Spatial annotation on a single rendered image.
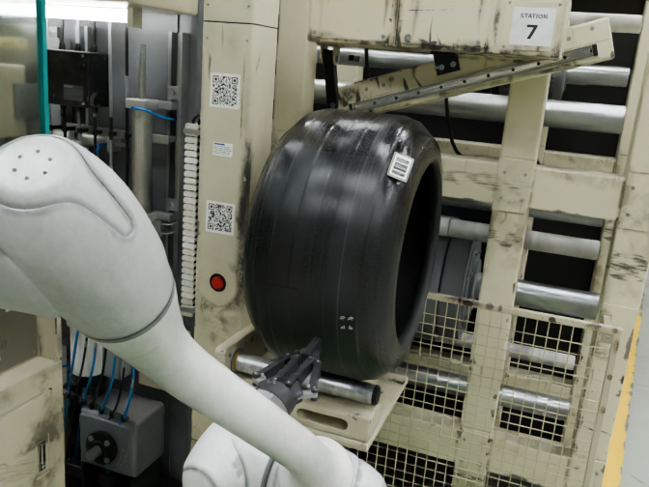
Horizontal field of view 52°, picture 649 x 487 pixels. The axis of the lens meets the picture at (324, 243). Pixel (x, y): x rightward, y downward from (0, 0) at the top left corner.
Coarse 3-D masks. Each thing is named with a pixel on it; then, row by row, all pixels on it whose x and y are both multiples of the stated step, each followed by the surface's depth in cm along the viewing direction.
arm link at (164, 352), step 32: (160, 320) 60; (128, 352) 62; (160, 352) 65; (192, 352) 71; (160, 384) 71; (192, 384) 72; (224, 384) 74; (224, 416) 75; (256, 416) 77; (288, 416) 81; (256, 448) 80; (288, 448) 80; (320, 448) 83; (288, 480) 89; (320, 480) 85; (352, 480) 90
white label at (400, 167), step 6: (396, 156) 127; (402, 156) 127; (396, 162) 126; (402, 162) 127; (408, 162) 127; (390, 168) 125; (396, 168) 126; (402, 168) 126; (408, 168) 126; (390, 174) 125; (396, 174) 125; (402, 174) 125; (408, 174) 126; (402, 180) 125
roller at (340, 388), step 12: (240, 360) 152; (252, 360) 151; (264, 360) 151; (252, 372) 151; (324, 372) 147; (324, 384) 145; (336, 384) 144; (348, 384) 144; (360, 384) 143; (372, 384) 143; (348, 396) 143; (360, 396) 142; (372, 396) 141
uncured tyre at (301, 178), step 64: (320, 128) 135; (384, 128) 133; (256, 192) 133; (320, 192) 125; (384, 192) 124; (256, 256) 129; (320, 256) 124; (384, 256) 123; (256, 320) 135; (320, 320) 128; (384, 320) 128
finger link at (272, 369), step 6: (288, 354) 124; (276, 360) 122; (282, 360) 123; (270, 366) 121; (276, 366) 121; (282, 366) 123; (258, 372) 119; (264, 372) 119; (270, 372) 120; (276, 372) 122; (252, 384) 119
